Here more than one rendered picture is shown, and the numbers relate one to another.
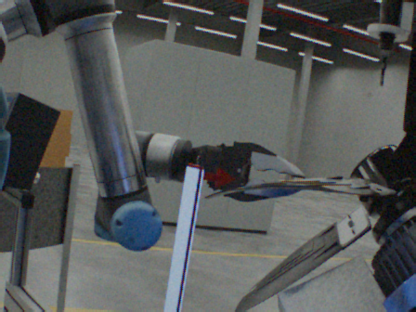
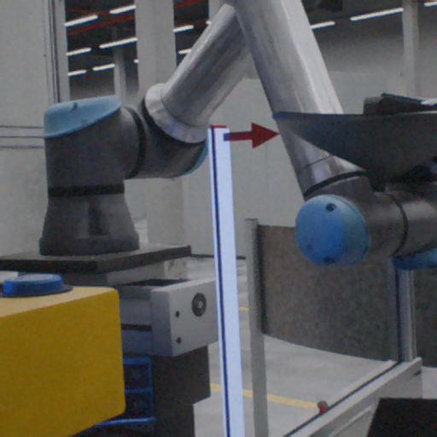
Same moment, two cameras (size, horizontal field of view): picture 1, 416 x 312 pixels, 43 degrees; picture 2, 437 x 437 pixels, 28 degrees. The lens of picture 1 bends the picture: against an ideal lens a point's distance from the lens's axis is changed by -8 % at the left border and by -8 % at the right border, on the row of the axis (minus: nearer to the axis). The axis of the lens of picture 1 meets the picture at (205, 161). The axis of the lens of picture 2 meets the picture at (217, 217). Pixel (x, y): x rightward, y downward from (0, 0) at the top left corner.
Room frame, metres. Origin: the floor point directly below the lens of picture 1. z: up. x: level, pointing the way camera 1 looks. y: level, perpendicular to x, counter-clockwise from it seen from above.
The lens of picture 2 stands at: (0.36, -0.76, 1.15)
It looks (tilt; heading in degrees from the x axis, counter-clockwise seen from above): 3 degrees down; 68
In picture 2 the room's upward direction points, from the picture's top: 3 degrees counter-clockwise
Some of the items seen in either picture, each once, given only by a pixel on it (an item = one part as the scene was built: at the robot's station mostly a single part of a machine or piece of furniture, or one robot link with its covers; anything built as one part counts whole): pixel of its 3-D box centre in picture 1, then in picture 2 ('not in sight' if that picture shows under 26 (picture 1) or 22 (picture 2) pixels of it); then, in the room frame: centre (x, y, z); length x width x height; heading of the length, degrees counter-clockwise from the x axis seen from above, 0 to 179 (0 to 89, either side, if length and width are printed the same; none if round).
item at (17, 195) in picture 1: (11, 190); not in sight; (1.16, 0.41, 1.04); 0.24 x 0.03 x 0.03; 38
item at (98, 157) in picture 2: not in sight; (87, 141); (0.69, 0.57, 1.20); 0.13 x 0.12 x 0.14; 20
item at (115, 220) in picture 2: not in sight; (88, 218); (0.68, 0.57, 1.09); 0.15 x 0.15 x 0.10
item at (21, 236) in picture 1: (21, 239); (400, 293); (1.08, 0.35, 0.96); 0.03 x 0.03 x 0.20; 38
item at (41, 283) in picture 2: not in sight; (32, 287); (0.47, -0.13, 1.08); 0.04 x 0.04 x 0.02
